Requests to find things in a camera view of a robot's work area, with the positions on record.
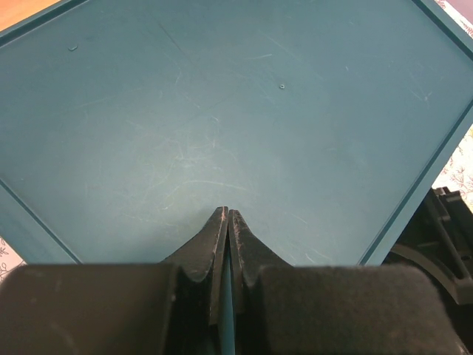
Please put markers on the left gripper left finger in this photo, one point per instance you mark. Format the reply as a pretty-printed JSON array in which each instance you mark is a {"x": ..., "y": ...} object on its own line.
[{"x": 171, "y": 307}]

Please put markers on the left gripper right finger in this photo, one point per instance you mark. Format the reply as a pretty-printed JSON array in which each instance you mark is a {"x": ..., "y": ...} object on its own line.
[{"x": 283, "y": 309}]

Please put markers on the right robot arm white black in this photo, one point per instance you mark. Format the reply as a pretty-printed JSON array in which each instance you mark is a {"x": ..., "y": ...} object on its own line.
[{"x": 438, "y": 241}]

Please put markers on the teal drawer box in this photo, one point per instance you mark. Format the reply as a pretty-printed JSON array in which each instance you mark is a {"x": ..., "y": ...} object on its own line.
[{"x": 124, "y": 124}]

